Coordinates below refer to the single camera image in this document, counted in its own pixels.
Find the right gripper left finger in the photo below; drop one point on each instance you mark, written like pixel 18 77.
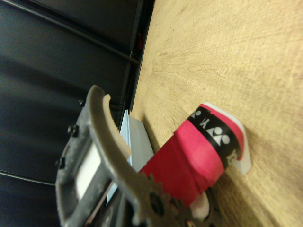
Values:
pixel 65 189

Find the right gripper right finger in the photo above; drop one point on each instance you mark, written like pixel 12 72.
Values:
pixel 111 153

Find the black curtain stand pole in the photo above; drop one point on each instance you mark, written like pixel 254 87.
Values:
pixel 28 177
pixel 135 61

